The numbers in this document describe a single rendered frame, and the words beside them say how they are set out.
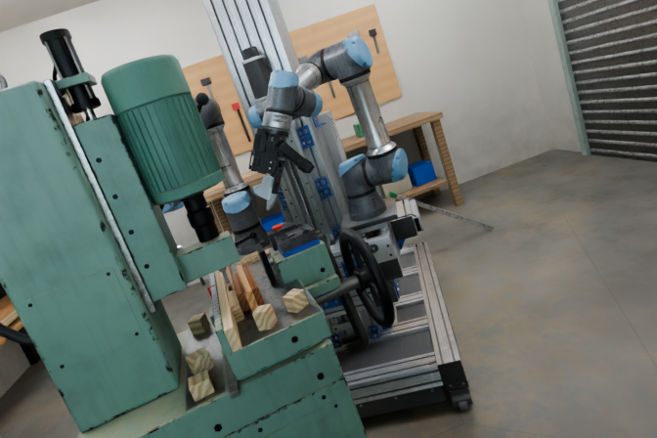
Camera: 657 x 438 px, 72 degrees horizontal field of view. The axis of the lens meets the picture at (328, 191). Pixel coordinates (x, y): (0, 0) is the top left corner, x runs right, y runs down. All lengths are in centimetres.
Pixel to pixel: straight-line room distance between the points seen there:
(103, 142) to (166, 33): 351
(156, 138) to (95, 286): 34
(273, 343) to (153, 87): 59
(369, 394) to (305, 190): 84
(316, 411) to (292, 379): 9
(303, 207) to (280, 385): 99
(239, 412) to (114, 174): 57
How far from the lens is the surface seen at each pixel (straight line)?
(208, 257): 113
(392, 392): 194
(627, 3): 409
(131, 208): 108
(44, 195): 107
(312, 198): 185
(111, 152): 108
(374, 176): 168
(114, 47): 463
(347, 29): 453
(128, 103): 107
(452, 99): 479
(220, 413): 108
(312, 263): 117
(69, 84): 113
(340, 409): 113
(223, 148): 196
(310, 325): 97
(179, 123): 106
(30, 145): 107
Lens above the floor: 131
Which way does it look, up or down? 12 degrees down
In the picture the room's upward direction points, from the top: 19 degrees counter-clockwise
